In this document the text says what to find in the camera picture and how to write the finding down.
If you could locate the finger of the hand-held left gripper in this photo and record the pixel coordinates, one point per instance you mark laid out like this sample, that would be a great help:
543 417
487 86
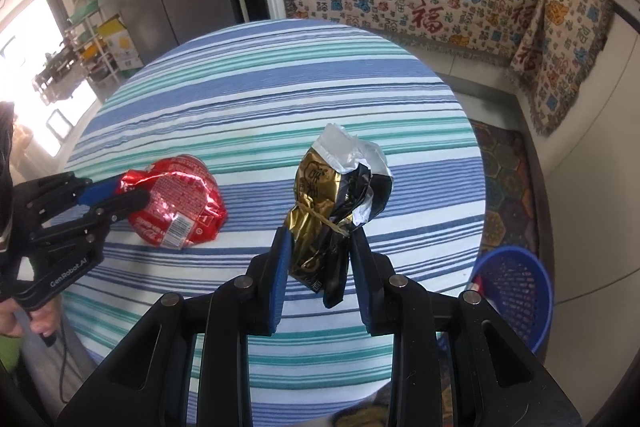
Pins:
100 191
122 204

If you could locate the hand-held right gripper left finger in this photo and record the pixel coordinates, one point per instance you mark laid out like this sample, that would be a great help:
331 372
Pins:
280 279

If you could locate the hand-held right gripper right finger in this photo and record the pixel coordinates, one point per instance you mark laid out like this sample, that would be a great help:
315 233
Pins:
362 289

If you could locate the red white wrapper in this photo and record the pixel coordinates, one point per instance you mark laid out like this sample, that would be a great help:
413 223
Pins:
175 202

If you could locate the gold black snack bag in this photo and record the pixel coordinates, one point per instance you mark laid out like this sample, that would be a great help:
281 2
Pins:
325 187

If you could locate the blue plastic waste basket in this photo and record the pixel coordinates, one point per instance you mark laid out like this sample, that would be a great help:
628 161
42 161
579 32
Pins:
515 302

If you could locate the person's left hand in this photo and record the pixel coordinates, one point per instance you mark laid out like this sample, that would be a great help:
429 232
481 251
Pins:
10 317

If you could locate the person's green clothing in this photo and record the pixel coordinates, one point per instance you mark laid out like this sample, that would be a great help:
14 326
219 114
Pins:
9 352

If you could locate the yellow cardboard box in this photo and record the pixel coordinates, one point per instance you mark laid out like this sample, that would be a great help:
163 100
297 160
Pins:
122 44

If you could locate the white storage rack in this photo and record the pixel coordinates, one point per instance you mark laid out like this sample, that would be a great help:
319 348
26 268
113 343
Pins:
87 34

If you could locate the colourful hexagon patterned rug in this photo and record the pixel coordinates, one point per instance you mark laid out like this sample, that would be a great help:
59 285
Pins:
510 187

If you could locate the striped tablecloth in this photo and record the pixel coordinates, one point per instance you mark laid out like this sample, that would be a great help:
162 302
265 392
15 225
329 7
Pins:
300 97

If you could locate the green plastic basket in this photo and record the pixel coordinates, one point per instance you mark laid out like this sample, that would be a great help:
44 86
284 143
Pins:
85 7

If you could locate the white kitchen cabinet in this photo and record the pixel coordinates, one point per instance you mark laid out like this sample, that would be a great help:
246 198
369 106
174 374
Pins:
595 187

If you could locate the small printed blanket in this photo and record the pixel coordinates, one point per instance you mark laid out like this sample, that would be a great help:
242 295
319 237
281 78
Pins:
565 47

